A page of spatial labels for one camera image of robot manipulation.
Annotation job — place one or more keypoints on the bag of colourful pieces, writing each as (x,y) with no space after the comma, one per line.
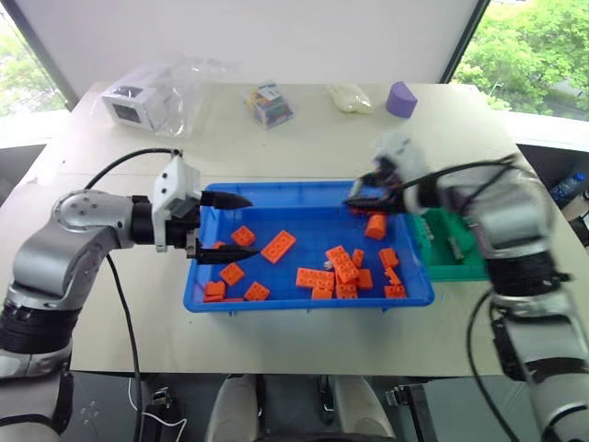
(269,108)

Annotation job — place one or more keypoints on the blue-capped water bottle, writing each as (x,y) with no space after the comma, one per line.
(568,184)

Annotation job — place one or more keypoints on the green plastic bin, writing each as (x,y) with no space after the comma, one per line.
(453,271)

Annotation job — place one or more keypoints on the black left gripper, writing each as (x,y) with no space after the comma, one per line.
(177,232)

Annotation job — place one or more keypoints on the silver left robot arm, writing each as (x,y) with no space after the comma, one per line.
(55,248)

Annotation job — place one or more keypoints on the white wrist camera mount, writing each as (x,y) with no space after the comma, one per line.
(402,154)
(175,184)

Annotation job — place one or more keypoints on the long orange building block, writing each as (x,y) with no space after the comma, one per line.
(315,278)
(341,263)
(278,246)

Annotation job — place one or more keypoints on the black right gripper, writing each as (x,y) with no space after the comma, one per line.
(389,191)

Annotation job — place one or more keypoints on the white box with black windows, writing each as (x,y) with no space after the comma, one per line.
(133,99)

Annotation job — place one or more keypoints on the purple half-round foam block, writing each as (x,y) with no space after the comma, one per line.
(401,101)

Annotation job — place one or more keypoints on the grey rounded robot leg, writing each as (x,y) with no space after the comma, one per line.
(363,410)
(230,410)

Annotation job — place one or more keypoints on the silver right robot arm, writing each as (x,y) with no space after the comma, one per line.
(515,239)

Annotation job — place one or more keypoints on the clear plastic bag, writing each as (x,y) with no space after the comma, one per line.
(184,92)

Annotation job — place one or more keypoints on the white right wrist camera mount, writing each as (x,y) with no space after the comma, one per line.
(402,154)

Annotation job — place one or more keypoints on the white filled plastic bag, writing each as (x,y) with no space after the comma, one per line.
(350,97)

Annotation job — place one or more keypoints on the black metal frame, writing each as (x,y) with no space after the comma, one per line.
(416,410)

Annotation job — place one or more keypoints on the dark window frame post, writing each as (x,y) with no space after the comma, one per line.
(43,55)
(465,41)

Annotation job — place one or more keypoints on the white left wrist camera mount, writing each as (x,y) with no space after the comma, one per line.
(175,184)

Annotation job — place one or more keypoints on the blue plastic bin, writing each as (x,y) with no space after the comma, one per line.
(313,306)

